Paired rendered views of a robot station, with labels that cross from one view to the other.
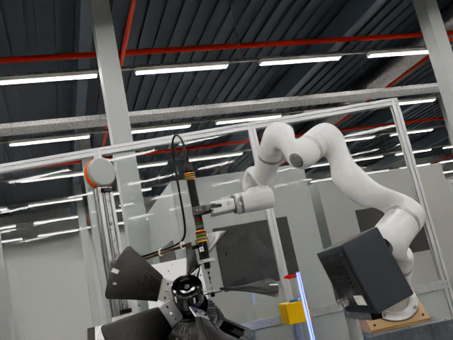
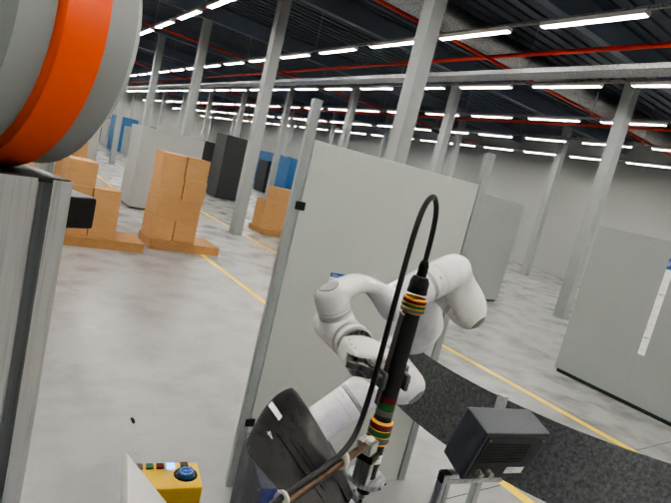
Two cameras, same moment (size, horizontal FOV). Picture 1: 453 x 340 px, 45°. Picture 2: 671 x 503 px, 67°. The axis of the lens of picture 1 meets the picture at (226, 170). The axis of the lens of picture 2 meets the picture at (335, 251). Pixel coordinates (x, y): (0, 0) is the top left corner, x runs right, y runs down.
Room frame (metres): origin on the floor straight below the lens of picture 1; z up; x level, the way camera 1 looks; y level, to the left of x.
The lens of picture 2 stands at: (2.61, 0.96, 1.84)
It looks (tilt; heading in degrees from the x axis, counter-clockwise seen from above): 8 degrees down; 252
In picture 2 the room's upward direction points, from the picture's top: 14 degrees clockwise
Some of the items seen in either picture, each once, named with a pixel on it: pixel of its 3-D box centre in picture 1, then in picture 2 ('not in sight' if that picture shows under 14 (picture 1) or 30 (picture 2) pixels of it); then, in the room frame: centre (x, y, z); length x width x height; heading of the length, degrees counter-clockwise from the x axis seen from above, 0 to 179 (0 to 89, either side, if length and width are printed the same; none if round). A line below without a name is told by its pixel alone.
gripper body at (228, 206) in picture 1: (223, 206); (365, 354); (2.20, 0.04, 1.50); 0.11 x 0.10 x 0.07; 97
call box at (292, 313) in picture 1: (294, 313); (162, 494); (2.53, -0.17, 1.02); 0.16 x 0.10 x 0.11; 8
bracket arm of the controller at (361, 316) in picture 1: (361, 312); (470, 475); (1.61, -0.29, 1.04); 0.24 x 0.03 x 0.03; 8
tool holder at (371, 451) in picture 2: (202, 250); (369, 458); (2.19, 0.16, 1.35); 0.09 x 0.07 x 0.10; 43
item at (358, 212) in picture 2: not in sight; (363, 313); (1.48, -1.76, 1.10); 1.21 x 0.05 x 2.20; 8
